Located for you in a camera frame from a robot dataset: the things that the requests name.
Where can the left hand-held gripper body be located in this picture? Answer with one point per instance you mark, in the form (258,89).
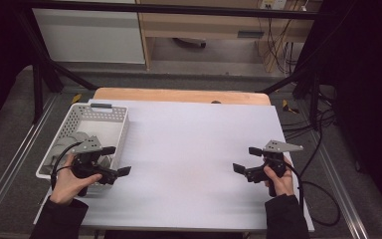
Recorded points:
(85,162)

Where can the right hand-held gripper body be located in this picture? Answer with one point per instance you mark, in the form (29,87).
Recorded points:
(275,159)

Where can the grey cloth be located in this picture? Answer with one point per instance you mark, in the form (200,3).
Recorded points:
(63,146)

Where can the white perforated plastic basket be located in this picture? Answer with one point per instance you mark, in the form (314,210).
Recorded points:
(104,114)

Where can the person's right hand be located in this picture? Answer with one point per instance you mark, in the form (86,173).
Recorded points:
(283,184)

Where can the person's left hand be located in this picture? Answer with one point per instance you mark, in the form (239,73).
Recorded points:
(67,182)

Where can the yellow and black clamp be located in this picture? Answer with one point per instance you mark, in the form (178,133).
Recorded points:
(288,107)
(76,98)

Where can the black metal stand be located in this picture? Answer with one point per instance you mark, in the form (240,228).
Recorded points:
(315,96)
(38,86)

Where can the wooden table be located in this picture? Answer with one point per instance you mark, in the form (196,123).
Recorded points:
(165,95)

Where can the white cabinet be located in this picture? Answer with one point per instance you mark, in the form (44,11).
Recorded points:
(89,36)

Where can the black curtain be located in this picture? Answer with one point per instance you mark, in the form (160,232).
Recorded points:
(0,49)
(368,83)

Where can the light wooden desk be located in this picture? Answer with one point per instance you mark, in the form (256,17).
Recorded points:
(205,25)

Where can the white power strip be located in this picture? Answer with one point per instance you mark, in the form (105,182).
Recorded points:
(273,4)

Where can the aluminium rail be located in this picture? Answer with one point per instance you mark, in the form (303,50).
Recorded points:
(341,189)
(16,156)

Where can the black metal frame bar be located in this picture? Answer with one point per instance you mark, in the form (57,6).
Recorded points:
(179,9)

